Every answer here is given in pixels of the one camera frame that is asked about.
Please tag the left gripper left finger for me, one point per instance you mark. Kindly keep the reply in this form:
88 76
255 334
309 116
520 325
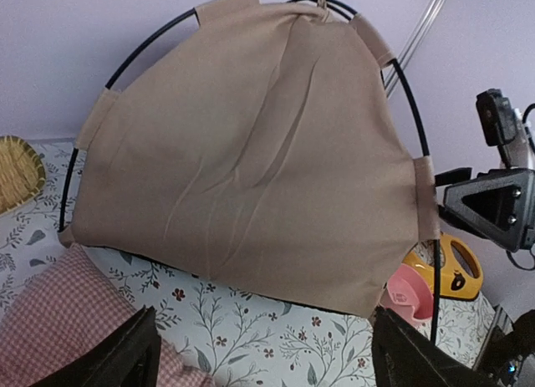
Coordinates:
130 356

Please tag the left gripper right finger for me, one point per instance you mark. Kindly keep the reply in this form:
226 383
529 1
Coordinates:
402 356

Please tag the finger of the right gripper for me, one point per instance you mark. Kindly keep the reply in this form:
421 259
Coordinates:
497 205

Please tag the beige fabric pet tent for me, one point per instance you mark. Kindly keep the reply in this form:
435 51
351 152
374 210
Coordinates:
260 153

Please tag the pink pet bowl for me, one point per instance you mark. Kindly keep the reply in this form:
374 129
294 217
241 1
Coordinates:
408 294

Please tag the pink checkered cushion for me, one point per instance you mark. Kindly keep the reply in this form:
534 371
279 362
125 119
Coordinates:
65 312

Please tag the yellow double bowl stand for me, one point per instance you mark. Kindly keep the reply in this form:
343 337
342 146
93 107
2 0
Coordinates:
461 272

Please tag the woven scratcher tray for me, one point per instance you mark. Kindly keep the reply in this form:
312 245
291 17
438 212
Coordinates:
23 174

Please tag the right aluminium frame post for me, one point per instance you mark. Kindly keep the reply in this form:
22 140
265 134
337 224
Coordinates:
422 28

